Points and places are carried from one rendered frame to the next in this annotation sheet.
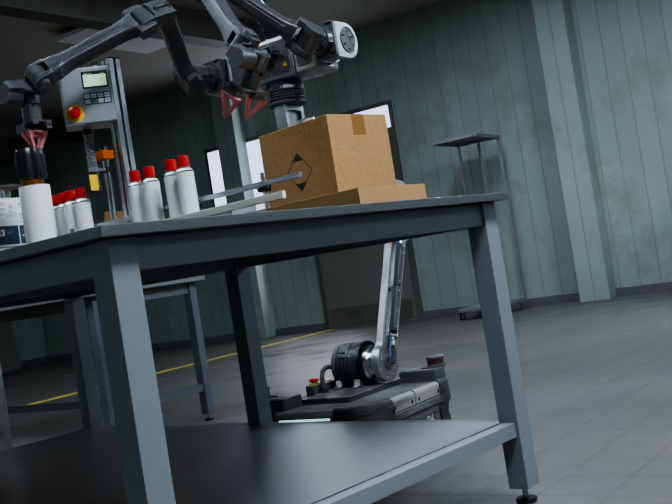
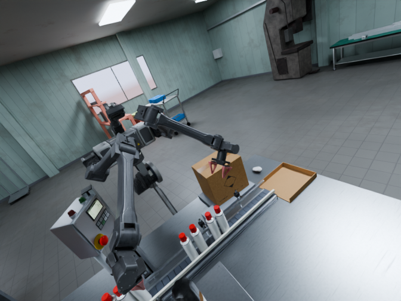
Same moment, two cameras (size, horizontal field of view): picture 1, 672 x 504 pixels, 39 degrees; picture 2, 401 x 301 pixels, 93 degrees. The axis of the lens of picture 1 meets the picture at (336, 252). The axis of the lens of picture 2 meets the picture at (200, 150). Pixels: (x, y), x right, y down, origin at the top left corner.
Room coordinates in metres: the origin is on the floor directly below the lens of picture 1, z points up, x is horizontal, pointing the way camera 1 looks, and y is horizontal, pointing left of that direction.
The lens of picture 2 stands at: (2.36, 1.09, 1.83)
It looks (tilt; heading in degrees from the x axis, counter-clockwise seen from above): 26 degrees down; 295
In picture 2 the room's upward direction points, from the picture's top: 22 degrees counter-clockwise
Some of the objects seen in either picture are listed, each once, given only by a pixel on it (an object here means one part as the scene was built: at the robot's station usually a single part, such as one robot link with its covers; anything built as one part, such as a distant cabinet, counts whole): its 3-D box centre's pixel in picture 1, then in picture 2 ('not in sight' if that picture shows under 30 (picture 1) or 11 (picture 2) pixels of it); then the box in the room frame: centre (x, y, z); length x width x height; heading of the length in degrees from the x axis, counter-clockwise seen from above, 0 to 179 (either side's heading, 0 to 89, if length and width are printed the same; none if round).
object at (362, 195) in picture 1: (346, 204); (286, 180); (2.35, -0.04, 0.85); 0.30 x 0.26 x 0.04; 49
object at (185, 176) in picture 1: (187, 191); (221, 219); (2.73, 0.39, 0.98); 0.05 x 0.05 x 0.20
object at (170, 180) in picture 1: (175, 194); (213, 226); (2.77, 0.44, 0.98); 0.05 x 0.05 x 0.20
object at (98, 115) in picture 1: (88, 98); (88, 224); (3.15, 0.73, 1.38); 0.17 x 0.10 x 0.19; 104
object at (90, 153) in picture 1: (91, 161); (102, 259); (3.19, 0.76, 1.18); 0.04 x 0.04 x 0.21
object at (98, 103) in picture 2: not in sight; (119, 112); (7.12, -4.19, 0.99); 1.53 x 1.40 x 1.97; 145
